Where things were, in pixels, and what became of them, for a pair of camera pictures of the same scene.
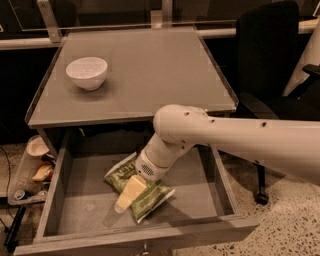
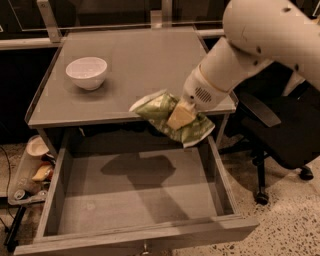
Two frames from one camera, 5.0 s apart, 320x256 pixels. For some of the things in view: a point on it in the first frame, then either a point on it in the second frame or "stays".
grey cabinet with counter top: [102, 88] stays
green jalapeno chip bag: [153, 196] → [157, 110]
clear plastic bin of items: [34, 172] stays
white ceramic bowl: [88, 73] stays
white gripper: [149, 168] → [201, 89]
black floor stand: [11, 233] stays
